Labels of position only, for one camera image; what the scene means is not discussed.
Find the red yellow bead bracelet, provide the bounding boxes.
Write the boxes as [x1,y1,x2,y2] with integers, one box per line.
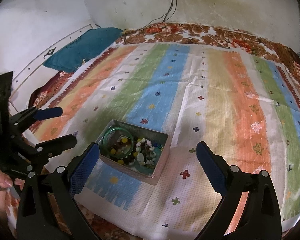
[107,135,141,167]

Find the green jade bangle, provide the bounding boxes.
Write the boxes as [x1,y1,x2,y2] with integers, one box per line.
[99,127,134,159]

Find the metal jewelry tin box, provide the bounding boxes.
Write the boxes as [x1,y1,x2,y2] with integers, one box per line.
[96,119,171,185]

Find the pastel stone bracelet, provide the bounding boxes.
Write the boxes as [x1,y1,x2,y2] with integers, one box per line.
[133,138,163,169]

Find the person's left hand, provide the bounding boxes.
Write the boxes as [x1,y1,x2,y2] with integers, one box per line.
[0,170,25,222]

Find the white board with holes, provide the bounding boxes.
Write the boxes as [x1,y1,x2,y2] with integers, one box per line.
[9,21,97,115]

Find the teal quilted pillow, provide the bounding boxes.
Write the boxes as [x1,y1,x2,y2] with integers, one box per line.
[43,27,123,73]

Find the black cables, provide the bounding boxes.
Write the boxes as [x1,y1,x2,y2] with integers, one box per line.
[122,0,178,43]

